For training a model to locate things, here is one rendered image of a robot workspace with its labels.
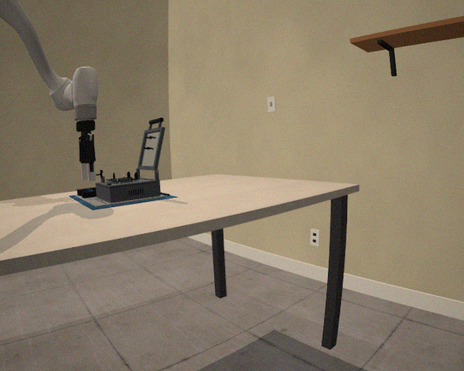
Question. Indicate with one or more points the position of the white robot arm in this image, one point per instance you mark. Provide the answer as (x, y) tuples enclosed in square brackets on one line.
[(82, 91)]

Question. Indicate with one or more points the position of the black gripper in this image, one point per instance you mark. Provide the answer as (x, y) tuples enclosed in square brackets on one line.
[(86, 142)]

